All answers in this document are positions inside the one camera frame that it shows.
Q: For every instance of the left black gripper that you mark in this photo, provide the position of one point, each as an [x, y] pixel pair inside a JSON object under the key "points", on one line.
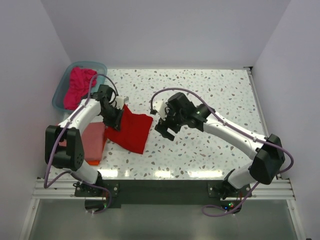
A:
{"points": [[115, 120]]}

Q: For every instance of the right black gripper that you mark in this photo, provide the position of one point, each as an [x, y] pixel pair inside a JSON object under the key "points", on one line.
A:
{"points": [[167, 124]]}

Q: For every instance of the red t-shirt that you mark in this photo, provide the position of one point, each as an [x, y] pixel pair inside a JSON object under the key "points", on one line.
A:
{"points": [[134, 131]]}

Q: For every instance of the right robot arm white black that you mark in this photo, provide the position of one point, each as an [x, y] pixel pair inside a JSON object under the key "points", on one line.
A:
{"points": [[265, 152]]}

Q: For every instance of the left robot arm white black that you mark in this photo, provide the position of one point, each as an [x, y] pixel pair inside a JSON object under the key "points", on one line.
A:
{"points": [[64, 151]]}

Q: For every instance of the pink folded t-shirt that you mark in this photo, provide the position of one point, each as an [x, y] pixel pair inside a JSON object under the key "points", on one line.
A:
{"points": [[93, 135]]}

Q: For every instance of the teal plastic bin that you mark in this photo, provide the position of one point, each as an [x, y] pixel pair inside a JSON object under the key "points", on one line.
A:
{"points": [[63, 86]]}

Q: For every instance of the magenta crumpled t-shirt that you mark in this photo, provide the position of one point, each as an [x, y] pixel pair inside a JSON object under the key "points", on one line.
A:
{"points": [[79, 83]]}

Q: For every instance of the orange folded t-shirt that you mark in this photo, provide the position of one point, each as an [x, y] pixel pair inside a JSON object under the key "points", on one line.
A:
{"points": [[94, 153]]}

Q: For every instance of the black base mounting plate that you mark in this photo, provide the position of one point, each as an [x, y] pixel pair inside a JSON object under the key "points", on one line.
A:
{"points": [[113, 194]]}

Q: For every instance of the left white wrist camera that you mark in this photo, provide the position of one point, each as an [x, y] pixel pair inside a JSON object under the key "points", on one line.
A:
{"points": [[120, 101]]}

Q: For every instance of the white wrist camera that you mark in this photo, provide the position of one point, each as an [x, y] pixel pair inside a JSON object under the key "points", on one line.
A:
{"points": [[159, 107], [120, 101]]}

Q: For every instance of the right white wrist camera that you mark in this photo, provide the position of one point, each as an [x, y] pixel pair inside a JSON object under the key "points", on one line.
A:
{"points": [[159, 107]]}

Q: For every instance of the aluminium frame rail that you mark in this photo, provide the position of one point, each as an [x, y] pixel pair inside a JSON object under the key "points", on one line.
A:
{"points": [[63, 189]]}

